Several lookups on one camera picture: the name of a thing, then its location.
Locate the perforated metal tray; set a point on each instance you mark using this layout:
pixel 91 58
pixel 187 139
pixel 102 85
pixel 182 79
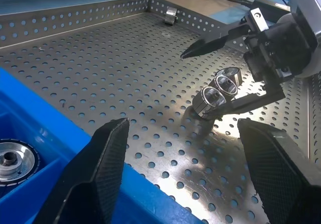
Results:
pixel 113 70

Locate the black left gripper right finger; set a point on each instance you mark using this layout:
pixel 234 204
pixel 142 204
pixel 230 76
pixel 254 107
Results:
pixel 276 171

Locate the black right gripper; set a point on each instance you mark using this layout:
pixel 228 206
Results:
pixel 281 45

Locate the brown cardboard sheet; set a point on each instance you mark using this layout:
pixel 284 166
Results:
pixel 213 3

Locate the blue compartment tray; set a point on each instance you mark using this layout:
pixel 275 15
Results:
pixel 62 143

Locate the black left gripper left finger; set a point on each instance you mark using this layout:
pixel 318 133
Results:
pixel 95 178

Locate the black power adapter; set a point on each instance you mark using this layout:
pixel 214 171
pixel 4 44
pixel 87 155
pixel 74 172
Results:
pixel 268 5

